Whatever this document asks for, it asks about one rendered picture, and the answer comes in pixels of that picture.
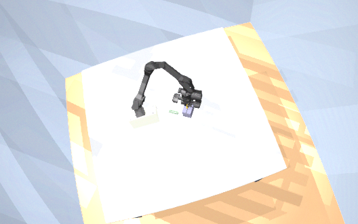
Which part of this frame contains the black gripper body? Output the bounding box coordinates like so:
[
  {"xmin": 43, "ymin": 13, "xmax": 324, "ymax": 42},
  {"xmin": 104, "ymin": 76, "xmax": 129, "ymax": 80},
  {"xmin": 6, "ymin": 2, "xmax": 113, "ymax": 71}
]
[{"xmin": 172, "ymin": 93, "xmax": 202, "ymax": 109}]

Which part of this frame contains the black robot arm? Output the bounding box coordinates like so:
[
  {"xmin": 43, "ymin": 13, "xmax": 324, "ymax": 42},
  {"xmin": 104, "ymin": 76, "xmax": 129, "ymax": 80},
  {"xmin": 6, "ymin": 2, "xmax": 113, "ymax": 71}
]
[{"xmin": 131, "ymin": 61, "xmax": 203, "ymax": 118}]

